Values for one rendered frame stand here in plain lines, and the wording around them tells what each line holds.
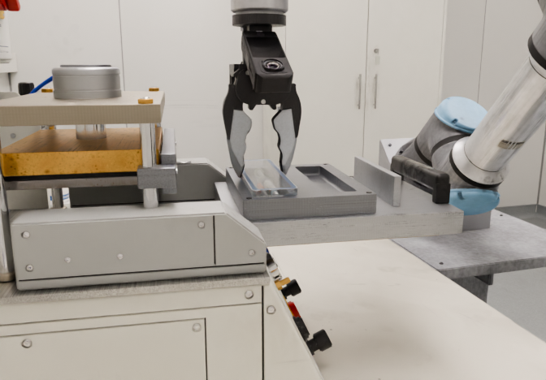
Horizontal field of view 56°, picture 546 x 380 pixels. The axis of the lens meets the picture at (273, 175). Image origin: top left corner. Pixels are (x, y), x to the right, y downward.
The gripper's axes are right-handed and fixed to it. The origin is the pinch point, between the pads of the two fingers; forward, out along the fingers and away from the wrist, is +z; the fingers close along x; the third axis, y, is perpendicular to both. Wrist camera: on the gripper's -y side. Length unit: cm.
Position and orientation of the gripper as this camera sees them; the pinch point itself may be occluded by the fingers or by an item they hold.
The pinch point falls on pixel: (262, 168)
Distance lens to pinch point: 69.0
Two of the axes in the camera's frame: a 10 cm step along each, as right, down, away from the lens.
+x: -9.8, 0.4, -1.9
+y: -1.9, -2.1, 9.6
